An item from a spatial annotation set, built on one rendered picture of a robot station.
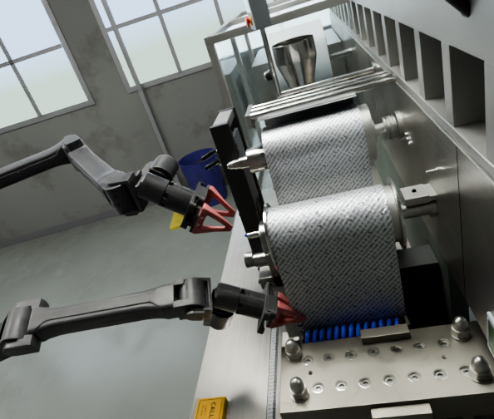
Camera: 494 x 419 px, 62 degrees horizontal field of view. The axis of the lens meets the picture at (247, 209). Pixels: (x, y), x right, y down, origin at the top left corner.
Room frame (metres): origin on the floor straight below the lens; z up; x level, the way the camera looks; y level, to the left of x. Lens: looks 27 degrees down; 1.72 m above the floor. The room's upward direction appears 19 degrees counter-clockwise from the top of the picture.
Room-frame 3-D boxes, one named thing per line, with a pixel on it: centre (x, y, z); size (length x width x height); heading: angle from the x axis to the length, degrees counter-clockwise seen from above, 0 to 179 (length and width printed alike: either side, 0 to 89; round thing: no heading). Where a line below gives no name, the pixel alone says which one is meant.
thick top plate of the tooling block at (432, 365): (0.55, -0.15, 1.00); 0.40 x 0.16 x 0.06; 76
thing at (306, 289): (0.67, -0.14, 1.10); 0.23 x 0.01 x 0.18; 76
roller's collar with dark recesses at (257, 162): (1.01, -0.08, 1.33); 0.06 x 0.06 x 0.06; 76
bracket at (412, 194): (0.69, -0.33, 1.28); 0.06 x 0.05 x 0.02; 76
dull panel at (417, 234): (1.72, -0.64, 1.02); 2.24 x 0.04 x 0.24; 166
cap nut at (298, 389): (0.54, 0.02, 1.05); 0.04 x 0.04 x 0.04
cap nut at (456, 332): (0.56, -0.32, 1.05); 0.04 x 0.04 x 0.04
